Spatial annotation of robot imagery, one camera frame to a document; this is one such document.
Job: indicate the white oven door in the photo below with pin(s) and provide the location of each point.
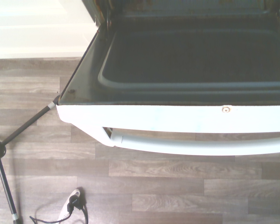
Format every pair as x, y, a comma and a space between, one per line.
177, 70

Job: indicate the black power plug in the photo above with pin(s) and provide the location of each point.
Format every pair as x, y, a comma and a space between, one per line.
75, 201

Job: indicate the white power strip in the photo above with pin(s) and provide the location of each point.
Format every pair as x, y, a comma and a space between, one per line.
66, 207

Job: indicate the white cabinet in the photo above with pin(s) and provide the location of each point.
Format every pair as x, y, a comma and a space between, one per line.
37, 28

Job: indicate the black camera tripod stand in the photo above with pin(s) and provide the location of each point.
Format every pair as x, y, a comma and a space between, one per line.
18, 130

